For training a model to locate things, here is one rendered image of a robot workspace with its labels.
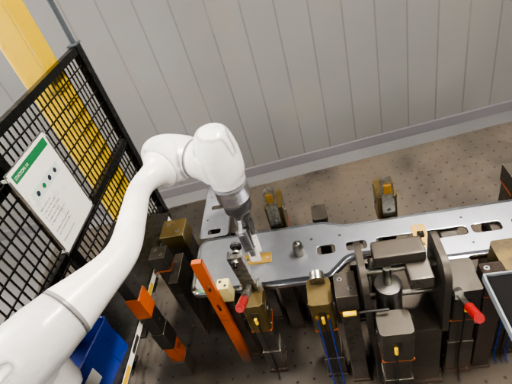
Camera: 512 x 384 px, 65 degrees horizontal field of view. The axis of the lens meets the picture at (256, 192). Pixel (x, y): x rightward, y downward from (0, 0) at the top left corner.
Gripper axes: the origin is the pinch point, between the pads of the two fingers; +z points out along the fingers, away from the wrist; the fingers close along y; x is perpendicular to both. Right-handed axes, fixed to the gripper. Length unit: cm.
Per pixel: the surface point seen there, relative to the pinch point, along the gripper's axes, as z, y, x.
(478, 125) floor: 104, -185, 138
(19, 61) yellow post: -55, -43, -64
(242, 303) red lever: -9.9, 25.2, 0.7
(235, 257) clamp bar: -16.7, 17.3, 0.3
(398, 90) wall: 64, -188, 82
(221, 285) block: -1.9, 13.0, -8.1
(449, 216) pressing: 5, -5, 56
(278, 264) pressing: 4.6, 3.3, 6.2
